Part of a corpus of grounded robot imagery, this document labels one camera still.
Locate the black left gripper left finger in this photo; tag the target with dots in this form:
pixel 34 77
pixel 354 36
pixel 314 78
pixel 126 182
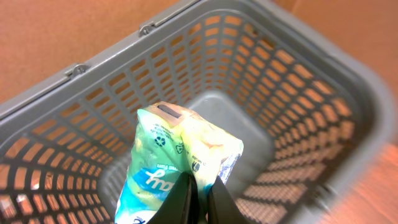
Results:
pixel 181 205

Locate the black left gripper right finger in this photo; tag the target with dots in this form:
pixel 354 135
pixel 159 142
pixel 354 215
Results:
pixel 221 207

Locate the grey plastic shopping basket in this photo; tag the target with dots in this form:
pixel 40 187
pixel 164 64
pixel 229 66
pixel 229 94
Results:
pixel 310 116

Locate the light green tissue pack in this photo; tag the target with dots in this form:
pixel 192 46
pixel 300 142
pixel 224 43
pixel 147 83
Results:
pixel 169 141

